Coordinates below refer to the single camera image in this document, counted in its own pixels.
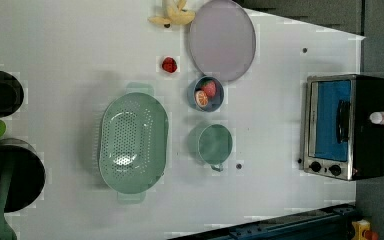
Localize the silver black toaster oven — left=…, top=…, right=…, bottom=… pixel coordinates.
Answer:
left=302, top=74, right=384, bottom=181

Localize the orange slice toy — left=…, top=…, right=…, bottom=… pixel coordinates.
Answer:
left=195, top=90, right=209, bottom=108

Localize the small blue bowl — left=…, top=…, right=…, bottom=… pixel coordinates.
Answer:
left=187, top=76, right=224, bottom=112

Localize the strawberry toy in bowl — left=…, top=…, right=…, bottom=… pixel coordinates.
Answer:
left=201, top=81, right=217, bottom=98

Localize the loose red strawberry toy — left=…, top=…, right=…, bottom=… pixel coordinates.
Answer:
left=161, top=57, right=177, bottom=73

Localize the green perforated colander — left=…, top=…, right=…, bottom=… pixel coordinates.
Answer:
left=98, top=82, right=169, bottom=204

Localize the large lilac round plate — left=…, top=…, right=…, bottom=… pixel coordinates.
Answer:
left=188, top=0, right=256, bottom=81

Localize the yellow plush toy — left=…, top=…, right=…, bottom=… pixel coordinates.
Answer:
left=148, top=0, right=196, bottom=28

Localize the large black pot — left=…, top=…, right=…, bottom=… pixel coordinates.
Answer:
left=0, top=138, right=46, bottom=213

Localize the yellow orange object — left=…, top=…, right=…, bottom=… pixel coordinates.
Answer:
left=351, top=220, right=379, bottom=240

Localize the green spatula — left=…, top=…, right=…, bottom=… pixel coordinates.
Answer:
left=0, top=159, right=17, bottom=240

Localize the green cup with handle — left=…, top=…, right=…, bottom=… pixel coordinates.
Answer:
left=187, top=122, right=233, bottom=172

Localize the blue metal frame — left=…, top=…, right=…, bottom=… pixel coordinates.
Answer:
left=170, top=204, right=361, bottom=240

